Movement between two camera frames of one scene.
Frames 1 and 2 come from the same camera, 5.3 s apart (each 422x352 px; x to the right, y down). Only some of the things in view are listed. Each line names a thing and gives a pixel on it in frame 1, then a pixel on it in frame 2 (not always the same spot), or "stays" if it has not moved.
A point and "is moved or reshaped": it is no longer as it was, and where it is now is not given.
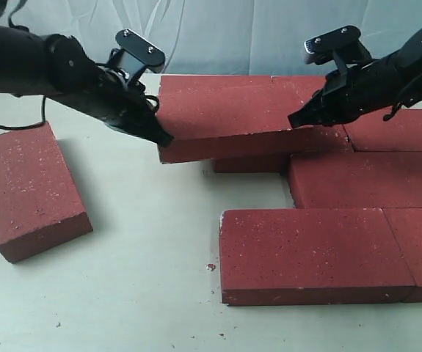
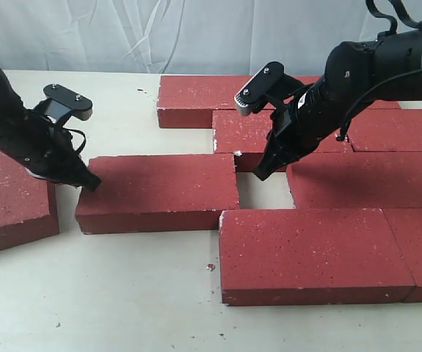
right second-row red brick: [408, 130] stays
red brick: [34, 200] is moved or reshaped
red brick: [194, 107] → [158, 193]
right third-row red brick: [367, 180] stays
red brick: [420, 233] stays
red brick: [216, 88] stays
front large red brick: [310, 256] stays
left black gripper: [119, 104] → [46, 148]
